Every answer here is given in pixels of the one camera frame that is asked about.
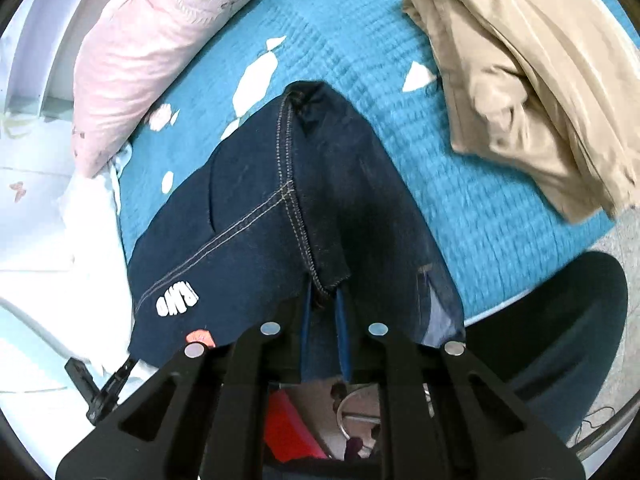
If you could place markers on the dark blue denim jacket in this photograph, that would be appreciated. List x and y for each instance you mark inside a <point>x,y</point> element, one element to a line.
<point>250,240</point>

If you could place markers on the white pillow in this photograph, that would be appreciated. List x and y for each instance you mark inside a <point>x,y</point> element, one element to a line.
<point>85,260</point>

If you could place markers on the person's dark trouser leg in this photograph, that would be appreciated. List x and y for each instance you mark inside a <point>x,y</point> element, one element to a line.
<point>550,340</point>

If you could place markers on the folded tan clothes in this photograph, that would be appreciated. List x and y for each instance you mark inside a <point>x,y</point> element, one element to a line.
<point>525,60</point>

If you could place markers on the pink quilt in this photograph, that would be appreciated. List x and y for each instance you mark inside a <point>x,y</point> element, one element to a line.
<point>150,50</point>

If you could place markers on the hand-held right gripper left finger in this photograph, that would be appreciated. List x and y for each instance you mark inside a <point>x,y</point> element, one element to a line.
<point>303,330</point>

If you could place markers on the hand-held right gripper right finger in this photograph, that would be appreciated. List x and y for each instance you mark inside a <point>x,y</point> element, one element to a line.
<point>342,330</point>

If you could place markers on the teal quilted bed sheet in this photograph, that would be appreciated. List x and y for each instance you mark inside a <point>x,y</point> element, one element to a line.
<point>475,200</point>

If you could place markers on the butterfly wall sticker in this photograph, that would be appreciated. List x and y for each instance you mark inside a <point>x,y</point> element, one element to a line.
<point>19,191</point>

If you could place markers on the metal hook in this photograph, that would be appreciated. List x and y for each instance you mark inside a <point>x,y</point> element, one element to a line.
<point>345,410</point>

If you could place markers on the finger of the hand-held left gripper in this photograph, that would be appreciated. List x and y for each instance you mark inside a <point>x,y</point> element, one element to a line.
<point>120,372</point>

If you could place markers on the red object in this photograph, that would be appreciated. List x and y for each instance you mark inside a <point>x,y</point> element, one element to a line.
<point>287,425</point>

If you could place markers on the pale teal bed frame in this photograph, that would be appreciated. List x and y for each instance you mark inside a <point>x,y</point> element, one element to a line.
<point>30,322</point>

